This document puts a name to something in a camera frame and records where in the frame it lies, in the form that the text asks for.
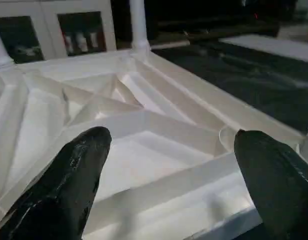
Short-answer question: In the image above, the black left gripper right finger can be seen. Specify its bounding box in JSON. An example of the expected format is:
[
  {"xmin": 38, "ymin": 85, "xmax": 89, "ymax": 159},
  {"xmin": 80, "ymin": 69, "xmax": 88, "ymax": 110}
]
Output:
[{"xmin": 234, "ymin": 129, "xmax": 308, "ymax": 240}]

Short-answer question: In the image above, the black work mat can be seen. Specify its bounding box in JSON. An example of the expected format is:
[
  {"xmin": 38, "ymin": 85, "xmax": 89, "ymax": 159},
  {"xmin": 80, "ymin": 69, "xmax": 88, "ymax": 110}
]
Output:
[{"xmin": 151, "ymin": 37, "xmax": 308, "ymax": 136}]

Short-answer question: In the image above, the white plastic table leg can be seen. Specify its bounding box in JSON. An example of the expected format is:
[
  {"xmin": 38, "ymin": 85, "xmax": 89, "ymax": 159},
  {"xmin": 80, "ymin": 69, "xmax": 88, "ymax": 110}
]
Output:
[
  {"xmin": 0, "ymin": 25, "xmax": 16, "ymax": 72},
  {"xmin": 129, "ymin": 0, "xmax": 151, "ymax": 52}
]

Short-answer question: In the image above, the white flat board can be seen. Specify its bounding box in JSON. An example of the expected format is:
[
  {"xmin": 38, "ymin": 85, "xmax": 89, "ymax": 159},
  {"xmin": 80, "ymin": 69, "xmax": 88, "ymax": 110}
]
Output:
[{"xmin": 219, "ymin": 34, "xmax": 308, "ymax": 65}]

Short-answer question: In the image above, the white plastic table top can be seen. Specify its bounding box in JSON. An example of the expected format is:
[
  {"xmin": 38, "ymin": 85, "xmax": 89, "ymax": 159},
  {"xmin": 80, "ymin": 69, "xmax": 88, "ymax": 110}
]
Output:
[{"xmin": 0, "ymin": 47, "xmax": 308, "ymax": 240}]

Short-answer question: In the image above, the white glass door cabinet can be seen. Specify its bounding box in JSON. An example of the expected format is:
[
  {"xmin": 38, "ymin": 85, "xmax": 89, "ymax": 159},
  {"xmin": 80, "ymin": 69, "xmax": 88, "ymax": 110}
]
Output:
[{"xmin": 0, "ymin": 0, "xmax": 119, "ymax": 63}]

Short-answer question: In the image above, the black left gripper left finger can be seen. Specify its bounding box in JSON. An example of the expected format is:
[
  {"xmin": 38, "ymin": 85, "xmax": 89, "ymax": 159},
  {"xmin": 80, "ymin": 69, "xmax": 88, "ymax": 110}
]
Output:
[{"xmin": 0, "ymin": 126, "xmax": 113, "ymax": 240}]

